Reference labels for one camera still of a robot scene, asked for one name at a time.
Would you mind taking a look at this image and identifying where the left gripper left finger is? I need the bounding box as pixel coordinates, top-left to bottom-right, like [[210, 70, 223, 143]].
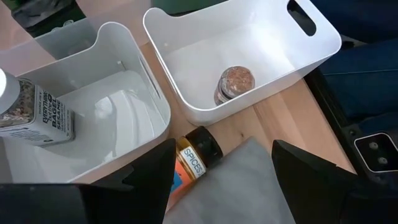
[[78, 138, 177, 224]]

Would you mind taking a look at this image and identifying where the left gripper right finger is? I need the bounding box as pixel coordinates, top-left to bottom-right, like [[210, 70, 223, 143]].
[[271, 139, 359, 224]]

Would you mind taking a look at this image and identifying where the small glass spice jar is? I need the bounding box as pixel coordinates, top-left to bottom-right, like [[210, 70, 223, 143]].
[[213, 65, 256, 107]]

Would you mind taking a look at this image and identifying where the white bagel seasoning jar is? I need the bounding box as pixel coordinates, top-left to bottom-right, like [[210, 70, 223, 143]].
[[0, 67, 76, 147]]

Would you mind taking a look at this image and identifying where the dark green spice tin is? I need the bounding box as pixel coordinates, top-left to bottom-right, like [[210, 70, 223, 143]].
[[11, 0, 76, 29]]

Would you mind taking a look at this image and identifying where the orange label spice jar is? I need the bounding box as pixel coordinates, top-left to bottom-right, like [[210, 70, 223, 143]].
[[167, 125, 224, 208]]

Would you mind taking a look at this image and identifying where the grey cloth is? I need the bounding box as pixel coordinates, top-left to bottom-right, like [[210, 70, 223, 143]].
[[162, 136, 297, 224]]

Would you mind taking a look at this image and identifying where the light grey plastic bin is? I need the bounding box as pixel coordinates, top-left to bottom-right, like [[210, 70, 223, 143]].
[[0, 21, 172, 185]]

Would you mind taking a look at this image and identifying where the person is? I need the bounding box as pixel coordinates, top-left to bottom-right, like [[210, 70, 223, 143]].
[[309, 0, 398, 134]]

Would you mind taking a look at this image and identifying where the white plastic bin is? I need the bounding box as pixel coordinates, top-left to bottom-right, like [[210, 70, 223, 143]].
[[142, 0, 343, 128]]

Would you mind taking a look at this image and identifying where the clear plastic bin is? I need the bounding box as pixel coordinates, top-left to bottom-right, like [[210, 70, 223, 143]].
[[0, 17, 98, 77]]

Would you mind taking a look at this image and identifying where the black aluminium table frame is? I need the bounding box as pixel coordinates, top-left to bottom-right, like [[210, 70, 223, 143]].
[[303, 67, 398, 194]]

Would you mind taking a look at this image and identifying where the black frame corner bracket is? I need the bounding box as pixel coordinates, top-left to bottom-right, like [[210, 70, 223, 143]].
[[353, 132, 398, 174]]

